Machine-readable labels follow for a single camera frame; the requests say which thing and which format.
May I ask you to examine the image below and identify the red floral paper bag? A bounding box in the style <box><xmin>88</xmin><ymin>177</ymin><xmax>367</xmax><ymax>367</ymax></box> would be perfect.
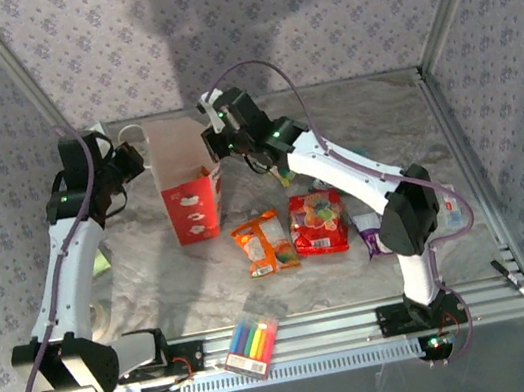
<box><xmin>115</xmin><ymin>107</ymin><xmax>236</xmax><ymax>254</ymax></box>

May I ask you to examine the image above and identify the red gummy candy packet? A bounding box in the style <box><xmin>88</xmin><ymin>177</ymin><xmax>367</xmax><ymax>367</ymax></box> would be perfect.
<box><xmin>283</xmin><ymin>185</ymin><xmax>354</xmax><ymax>260</ymax></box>

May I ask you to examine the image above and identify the purple snack packet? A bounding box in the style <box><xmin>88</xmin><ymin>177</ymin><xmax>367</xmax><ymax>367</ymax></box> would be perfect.
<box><xmin>350</xmin><ymin>208</ymin><xmax>396</xmax><ymax>264</ymax></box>

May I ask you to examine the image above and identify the pale green paper piece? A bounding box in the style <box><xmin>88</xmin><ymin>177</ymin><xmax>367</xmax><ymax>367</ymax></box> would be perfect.
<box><xmin>87</xmin><ymin>243</ymin><xmax>114</xmax><ymax>279</ymax></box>

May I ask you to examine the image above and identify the clear tape roll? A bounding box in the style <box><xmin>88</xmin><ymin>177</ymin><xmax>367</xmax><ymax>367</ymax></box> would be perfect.
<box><xmin>85</xmin><ymin>297</ymin><xmax>119</xmax><ymax>343</ymax></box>

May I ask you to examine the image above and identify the colour marker pack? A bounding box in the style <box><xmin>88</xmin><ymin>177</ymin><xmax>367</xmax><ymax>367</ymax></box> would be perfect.
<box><xmin>214</xmin><ymin>304</ymin><xmax>290</xmax><ymax>387</ymax></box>

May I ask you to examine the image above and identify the small white packet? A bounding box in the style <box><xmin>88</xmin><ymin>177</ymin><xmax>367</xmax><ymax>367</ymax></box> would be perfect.
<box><xmin>435</xmin><ymin>181</ymin><xmax>466</xmax><ymax>231</ymax></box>

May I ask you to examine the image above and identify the black controller board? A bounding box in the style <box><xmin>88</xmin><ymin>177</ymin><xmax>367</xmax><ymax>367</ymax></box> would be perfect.
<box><xmin>415</xmin><ymin>329</ymin><xmax>461</xmax><ymax>368</ymax></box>

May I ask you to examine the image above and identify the black marker pen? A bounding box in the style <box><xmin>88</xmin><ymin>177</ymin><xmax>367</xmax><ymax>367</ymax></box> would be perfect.
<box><xmin>489</xmin><ymin>253</ymin><xmax>524</xmax><ymax>321</ymax></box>

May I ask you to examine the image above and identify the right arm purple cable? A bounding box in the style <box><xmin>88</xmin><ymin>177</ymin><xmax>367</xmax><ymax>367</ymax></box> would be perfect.
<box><xmin>204</xmin><ymin>25</ymin><xmax>499</xmax><ymax>392</ymax></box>

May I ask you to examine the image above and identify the aluminium side rail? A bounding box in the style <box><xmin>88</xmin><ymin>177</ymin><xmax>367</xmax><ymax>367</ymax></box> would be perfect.
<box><xmin>414</xmin><ymin>49</ymin><xmax>524</xmax><ymax>392</ymax></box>

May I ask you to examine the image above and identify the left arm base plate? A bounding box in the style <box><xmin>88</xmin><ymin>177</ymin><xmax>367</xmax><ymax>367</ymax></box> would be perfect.
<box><xmin>111</xmin><ymin>337</ymin><xmax>208</xmax><ymax>388</ymax></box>

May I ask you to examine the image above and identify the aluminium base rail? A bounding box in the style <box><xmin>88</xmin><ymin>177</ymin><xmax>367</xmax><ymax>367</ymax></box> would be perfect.
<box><xmin>21</xmin><ymin>274</ymin><xmax>524</xmax><ymax>392</ymax></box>

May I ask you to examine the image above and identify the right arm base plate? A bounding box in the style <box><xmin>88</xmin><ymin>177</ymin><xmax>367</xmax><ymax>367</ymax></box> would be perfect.
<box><xmin>373</xmin><ymin>289</ymin><xmax>472</xmax><ymax>342</ymax></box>

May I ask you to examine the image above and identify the white slotted cable duct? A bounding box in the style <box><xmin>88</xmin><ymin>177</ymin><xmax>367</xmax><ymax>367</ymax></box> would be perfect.
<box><xmin>103</xmin><ymin>334</ymin><xmax>437</xmax><ymax>392</ymax></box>

